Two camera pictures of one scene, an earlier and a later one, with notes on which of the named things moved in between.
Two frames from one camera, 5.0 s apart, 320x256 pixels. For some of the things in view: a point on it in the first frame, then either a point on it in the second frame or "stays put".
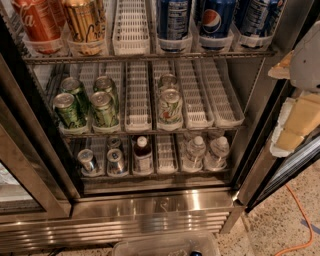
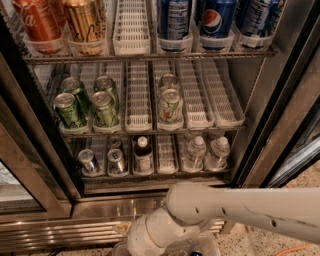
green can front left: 69,112 stays put
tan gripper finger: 282,69 to 123,226
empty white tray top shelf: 131,34 stays put
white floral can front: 170,108 stays put
